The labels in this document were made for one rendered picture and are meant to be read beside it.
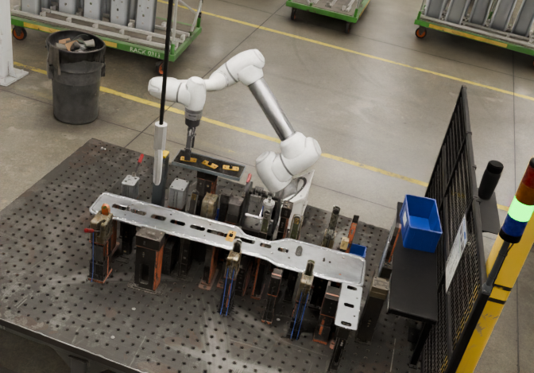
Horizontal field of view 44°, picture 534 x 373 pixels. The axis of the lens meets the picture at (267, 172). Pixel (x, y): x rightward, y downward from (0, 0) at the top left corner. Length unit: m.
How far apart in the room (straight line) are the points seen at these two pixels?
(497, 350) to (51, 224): 2.89
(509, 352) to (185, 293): 2.29
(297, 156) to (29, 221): 1.51
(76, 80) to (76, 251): 2.58
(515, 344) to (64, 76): 4.06
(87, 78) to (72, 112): 0.35
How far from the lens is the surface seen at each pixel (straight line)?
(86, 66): 5.82
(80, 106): 6.02
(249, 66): 3.73
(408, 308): 3.07
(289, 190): 3.88
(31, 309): 3.28
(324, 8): 9.22
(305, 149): 3.77
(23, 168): 5.53
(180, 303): 3.30
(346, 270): 3.21
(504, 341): 4.77
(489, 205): 3.18
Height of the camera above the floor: 2.98
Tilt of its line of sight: 32 degrees down
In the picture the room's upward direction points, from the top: 10 degrees clockwise
